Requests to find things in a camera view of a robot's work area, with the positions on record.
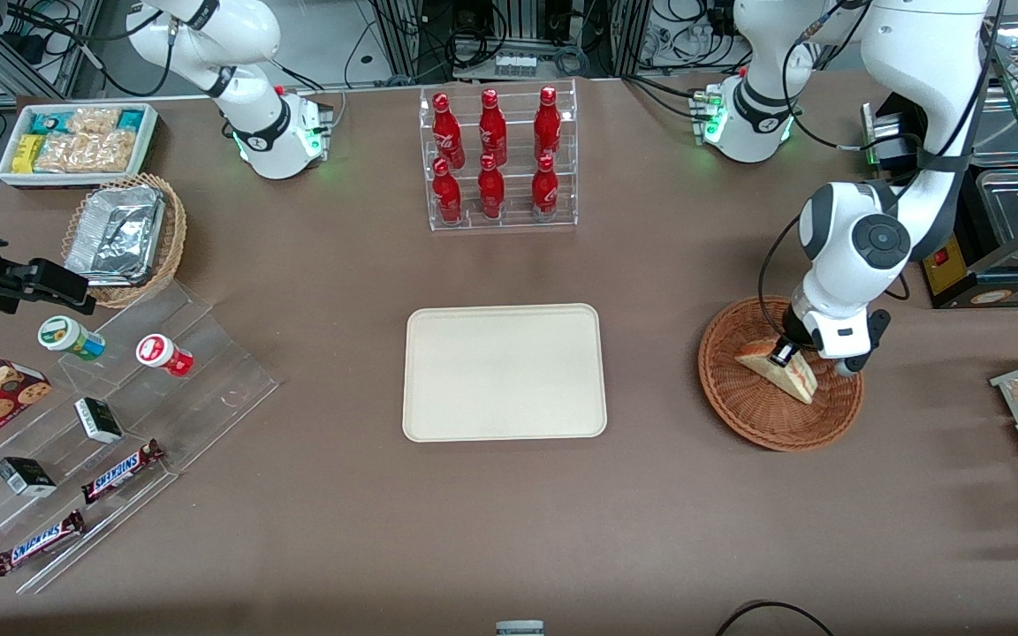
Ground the stack of foil trays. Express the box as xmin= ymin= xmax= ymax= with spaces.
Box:
xmin=65 ymin=185 xmax=166 ymax=286

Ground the aluminium equipment frame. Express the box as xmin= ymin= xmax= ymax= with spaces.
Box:
xmin=368 ymin=0 xmax=653 ymax=85

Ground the clear acrylic bottle rack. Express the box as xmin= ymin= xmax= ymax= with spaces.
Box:
xmin=419 ymin=79 xmax=579 ymax=233

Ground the green lid cup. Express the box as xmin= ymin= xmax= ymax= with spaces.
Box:
xmin=38 ymin=315 xmax=107 ymax=362

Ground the brown round wicker basket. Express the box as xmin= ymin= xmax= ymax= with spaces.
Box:
xmin=697 ymin=295 xmax=865 ymax=453

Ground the Snickers chocolate bar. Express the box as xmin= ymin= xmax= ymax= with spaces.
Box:
xmin=0 ymin=510 xmax=87 ymax=577
xmin=81 ymin=439 xmax=165 ymax=505

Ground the yellow snack packet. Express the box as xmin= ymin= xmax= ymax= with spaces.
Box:
xmin=11 ymin=134 xmax=44 ymax=174

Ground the black looped cable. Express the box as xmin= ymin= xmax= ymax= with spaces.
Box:
xmin=715 ymin=600 xmax=837 ymax=636

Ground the cream rectangular tray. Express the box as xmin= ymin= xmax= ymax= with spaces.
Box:
xmin=402 ymin=303 xmax=608 ymax=443

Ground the triangular sandwich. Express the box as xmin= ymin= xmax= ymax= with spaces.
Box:
xmin=735 ymin=339 xmax=818 ymax=405

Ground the clear bag of crackers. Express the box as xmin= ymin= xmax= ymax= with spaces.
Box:
xmin=99 ymin=131 xmax=141 ymax=173
xmin=35 ymin=132 xmax=103 ymax=173
xmin=67 ymin=108 xmax=122 ymax=134

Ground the red lid cup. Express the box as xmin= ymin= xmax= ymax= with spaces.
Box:
xmin=136 ymin=334 xmax=194 ymax=378

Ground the clear acrylic stepped display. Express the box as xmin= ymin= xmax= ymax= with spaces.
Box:
xmin=0 ymin=281 xmax=281 ymax=595

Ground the white plastic snack bin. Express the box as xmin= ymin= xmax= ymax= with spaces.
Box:
xmin=0 ymin=102 xmax=160 ymax=189

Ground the light oval wicker basket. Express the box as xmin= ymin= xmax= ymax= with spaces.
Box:
xmin=61 ymin=173 xmax=188 ymax=309

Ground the red cola bottle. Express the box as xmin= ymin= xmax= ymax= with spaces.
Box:
xmin=534 ymin=86 xmax=562 ymax=164
xmin=477 ymin=154 xmax=505 ymax=220
xmin=478 ymin=88 xmax=508 ymax=167
xmin=432 ymin=158 xmax=463 ymax=224
xmin=432 ymin=92 xmax=466 ymax=169
xmin=531 ymin=154 xmax=559 ymax=220

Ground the small dark green box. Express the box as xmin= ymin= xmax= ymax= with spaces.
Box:
xmin=0 ymin=456 xmax=57 ymax=498
xmin=74 ymin=397 xmax=124 ymax=444

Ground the black food warmer machine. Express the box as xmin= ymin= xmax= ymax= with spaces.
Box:
xmin=861 ymin=16 xmax=1018 ymax=310

